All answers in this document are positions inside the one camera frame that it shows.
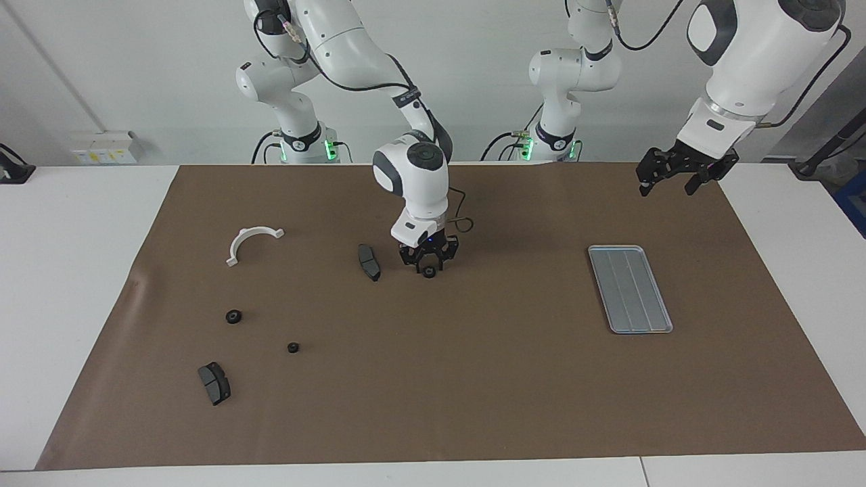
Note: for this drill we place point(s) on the blue crate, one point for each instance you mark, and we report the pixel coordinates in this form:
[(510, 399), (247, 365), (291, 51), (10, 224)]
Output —
[(854, 203)]

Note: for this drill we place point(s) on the dark grey slanted panel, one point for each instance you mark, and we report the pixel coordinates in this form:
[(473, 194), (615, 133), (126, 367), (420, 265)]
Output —
[(839, 115)]

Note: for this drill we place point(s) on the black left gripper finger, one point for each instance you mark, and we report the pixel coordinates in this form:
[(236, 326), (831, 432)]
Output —
[(694, 184), (646, 184)]

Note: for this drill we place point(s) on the white wall socket box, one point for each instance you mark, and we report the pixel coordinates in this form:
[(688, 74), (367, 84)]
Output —
[(101, 147)]

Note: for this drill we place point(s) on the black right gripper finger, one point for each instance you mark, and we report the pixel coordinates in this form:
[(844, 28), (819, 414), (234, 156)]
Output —
[(408, 264), (443, 262)]

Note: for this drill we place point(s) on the black clamp base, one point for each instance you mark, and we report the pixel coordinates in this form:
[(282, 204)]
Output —
[(17, 174)]

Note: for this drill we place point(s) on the brown table mat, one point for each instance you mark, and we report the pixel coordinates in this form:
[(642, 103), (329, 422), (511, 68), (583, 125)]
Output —
[(433, 379)]

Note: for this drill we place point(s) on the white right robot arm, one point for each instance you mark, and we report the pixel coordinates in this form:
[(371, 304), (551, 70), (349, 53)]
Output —
[(413, 176)]

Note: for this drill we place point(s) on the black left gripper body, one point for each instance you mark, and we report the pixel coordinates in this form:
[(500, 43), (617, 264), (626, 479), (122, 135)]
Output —
[(683, 161)]

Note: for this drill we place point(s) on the white wall conduit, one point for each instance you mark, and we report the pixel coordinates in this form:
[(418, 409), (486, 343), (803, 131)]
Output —
[(59, 67)]

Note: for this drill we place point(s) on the white curved plastic bracket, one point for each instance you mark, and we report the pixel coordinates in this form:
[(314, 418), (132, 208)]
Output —
[(233, 253)]

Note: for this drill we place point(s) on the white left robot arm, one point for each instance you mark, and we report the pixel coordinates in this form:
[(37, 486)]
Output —
[(758, 54)]

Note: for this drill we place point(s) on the short grey brake pad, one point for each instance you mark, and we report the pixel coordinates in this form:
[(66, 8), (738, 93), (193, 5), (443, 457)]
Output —
[(214, 383)]

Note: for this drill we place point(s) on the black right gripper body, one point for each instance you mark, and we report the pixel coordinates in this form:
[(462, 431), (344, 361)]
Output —
[(429, 245)]

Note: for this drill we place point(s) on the black stand pole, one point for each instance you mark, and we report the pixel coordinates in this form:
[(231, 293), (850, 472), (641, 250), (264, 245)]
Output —
[(822, 154)]

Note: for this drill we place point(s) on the silver metal tray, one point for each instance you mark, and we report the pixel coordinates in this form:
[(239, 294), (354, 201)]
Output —
[(629, 291)]

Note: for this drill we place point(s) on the long grey brake pad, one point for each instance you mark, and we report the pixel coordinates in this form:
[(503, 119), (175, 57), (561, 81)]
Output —
[(369, 264)]

